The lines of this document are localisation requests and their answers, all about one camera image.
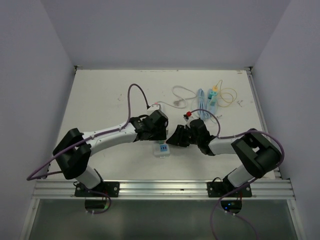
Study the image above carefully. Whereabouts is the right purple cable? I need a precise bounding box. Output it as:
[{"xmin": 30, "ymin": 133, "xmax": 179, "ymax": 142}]
[{"xmin": 188, "ymin": 108, "xmax": 287, "ymax": 240}]

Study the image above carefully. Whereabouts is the teal plug with cable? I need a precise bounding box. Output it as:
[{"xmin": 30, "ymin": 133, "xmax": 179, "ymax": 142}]
[{"xmin": 206, "ymin": 87, "xmax": 221, "ymax": 119}]

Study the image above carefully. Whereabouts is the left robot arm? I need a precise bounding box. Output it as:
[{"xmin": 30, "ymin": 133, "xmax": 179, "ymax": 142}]
[{"xmin": 52, "ymin": 110, "xmax": 169, "ymax": 197}]

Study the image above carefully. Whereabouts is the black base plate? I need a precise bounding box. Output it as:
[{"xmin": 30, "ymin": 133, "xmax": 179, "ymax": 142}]
[
  {"xmin": 206, "ymin": 177, "xmax": 253, "ymax": 198},
  {"xmin": 73, "ymin": 181, "xmax": 120, "ymax": 198}
]

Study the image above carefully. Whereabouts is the white power strip cord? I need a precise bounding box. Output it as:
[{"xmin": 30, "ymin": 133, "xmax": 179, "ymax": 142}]
[{"xmin": 159, "ymin": 85, "xmax": 198, "ymax": 109}]

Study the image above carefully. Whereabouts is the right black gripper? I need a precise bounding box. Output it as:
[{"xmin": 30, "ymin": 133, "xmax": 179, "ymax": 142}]
[{"xmin": 166, "ymin": 124, "xmax": 200, "ymax": 148}]

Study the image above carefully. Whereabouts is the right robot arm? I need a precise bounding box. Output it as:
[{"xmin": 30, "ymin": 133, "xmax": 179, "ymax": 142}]
[{"xmin": 166, "ymin": 119, "xmax": 284, "ymax": 197}]

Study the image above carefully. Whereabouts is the aluminium front rail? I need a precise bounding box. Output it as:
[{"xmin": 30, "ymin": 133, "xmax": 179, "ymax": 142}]
[{"xmin": 32, "ymin": 179, "xmax": 295, "ymax": 200}]

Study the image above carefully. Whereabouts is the white power strip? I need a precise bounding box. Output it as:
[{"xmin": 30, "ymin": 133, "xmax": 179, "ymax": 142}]
[{"xmin": 153, "ymin": 102, "xmax": 171, "ymax": 159}]

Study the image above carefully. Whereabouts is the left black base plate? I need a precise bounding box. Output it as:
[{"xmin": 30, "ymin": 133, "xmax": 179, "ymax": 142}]
[{"xmin": 73, "ymin": 181, "xmax": 120, "ymax": 198}]

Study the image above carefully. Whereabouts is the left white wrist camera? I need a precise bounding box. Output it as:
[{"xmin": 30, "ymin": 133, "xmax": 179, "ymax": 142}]
[{"xmin": 146, "ymin": 103, "xmax": 162, "ymax": 115}]

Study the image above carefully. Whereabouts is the light blue extension cord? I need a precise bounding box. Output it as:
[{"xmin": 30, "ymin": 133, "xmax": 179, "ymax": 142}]
[{"xmin": 190, "ymin": 88, "xmax": 213, "ymax": 123}]

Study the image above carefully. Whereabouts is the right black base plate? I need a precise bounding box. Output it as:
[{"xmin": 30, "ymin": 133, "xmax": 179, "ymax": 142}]
[{"xmin": 206, "ymin": 177, "xmax": 253, "ymax": 198}]

